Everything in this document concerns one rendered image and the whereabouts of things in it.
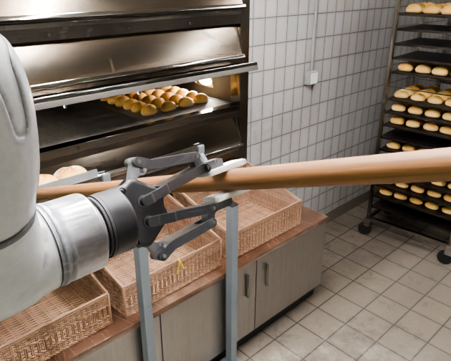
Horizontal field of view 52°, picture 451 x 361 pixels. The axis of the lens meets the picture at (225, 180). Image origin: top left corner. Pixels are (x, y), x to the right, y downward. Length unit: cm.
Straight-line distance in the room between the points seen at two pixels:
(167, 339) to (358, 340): 116
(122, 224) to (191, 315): 172
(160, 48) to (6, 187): 200
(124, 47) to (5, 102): 190
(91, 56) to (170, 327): 123
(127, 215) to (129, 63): 175
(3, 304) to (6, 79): 21
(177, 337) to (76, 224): 176
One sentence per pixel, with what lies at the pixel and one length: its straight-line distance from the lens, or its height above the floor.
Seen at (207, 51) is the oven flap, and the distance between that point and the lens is 251.
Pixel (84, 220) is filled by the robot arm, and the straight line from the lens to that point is 49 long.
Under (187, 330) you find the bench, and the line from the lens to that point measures 225.
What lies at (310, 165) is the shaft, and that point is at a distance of 53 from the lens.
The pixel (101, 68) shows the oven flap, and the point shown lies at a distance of 216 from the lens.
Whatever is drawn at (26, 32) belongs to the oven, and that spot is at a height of 167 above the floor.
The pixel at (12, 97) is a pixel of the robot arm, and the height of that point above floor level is 179.
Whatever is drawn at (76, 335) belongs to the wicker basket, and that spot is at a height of 62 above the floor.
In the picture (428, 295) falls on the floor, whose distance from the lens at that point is 332.
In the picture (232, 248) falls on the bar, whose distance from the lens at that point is 212.
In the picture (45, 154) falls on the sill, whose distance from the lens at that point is 213.
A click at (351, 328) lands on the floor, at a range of 291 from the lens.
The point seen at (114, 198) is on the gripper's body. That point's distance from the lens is 53.
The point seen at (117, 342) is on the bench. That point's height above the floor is 53.
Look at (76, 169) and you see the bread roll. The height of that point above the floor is 127.
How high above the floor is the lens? 186
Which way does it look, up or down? 24 degrees down
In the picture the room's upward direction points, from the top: straight up
